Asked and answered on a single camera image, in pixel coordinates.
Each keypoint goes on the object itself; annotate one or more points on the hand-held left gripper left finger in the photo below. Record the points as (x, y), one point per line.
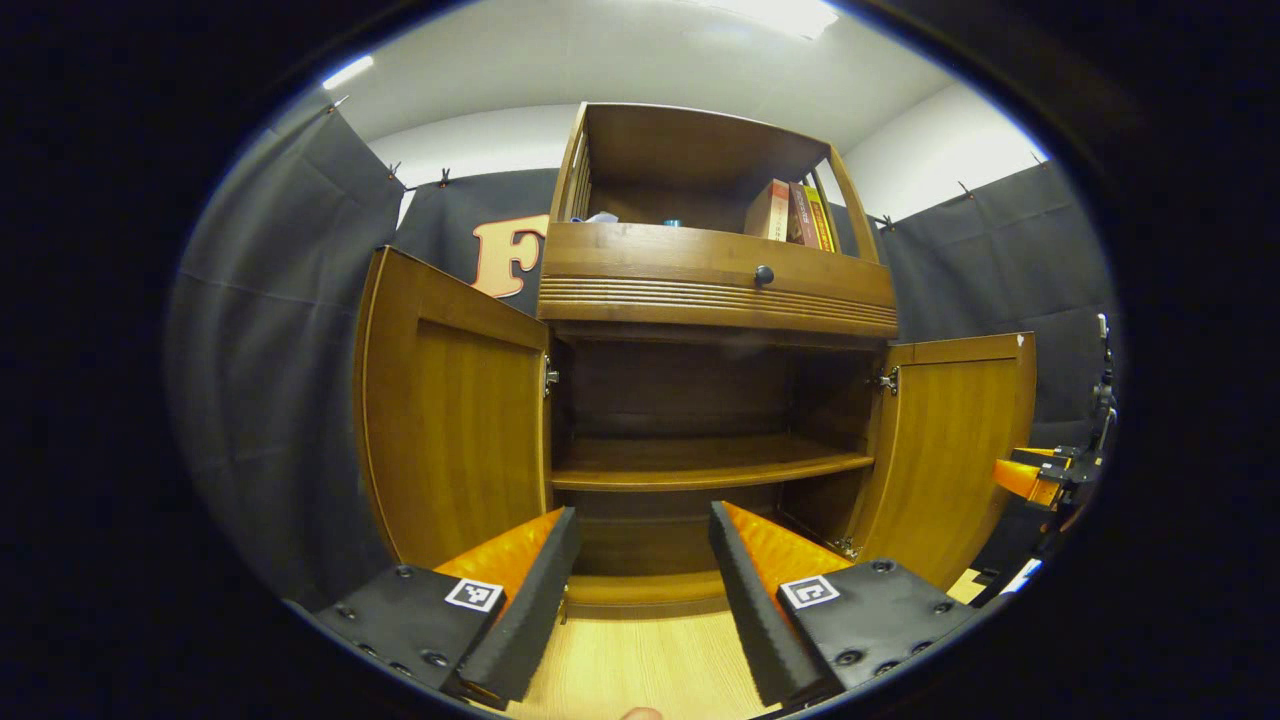
(535, 620)

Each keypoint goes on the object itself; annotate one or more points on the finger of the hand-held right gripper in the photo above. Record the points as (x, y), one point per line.
(1045, 455)
(1020, 480)

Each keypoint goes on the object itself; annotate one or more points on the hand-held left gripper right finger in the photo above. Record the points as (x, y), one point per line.
(755, 610)

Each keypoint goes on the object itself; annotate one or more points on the wooden cabinet door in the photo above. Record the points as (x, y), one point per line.
(950, 450)
(450, 430)

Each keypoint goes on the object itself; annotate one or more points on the wooden double-door shoe cabinet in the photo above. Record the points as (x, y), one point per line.
(700, 300)

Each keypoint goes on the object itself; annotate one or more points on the wooden cabinet drawer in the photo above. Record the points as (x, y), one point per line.
(650, 255)

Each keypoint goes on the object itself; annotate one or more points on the white paper sheet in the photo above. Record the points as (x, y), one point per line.
(1022, 577)

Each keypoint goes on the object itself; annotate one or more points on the wooden inner shelf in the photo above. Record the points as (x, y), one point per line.
(700, 460)

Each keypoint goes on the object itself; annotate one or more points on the yellow book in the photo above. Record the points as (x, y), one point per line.
(822, 220)

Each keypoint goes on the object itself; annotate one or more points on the black round drawer knob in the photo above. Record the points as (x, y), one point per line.
(764, 274)

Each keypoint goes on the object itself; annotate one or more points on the black backdrop cloth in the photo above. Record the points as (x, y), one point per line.
(280, 400)

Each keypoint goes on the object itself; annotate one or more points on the dark red book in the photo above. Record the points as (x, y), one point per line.
(802, 215)

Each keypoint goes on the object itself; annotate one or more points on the cream and orange book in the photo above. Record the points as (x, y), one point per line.
(765, 210)

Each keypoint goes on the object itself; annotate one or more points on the large ceiling light panel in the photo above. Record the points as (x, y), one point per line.
(770, 12)

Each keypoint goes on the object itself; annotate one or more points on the small ceiling light panel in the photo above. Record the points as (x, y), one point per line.
(348, 72)

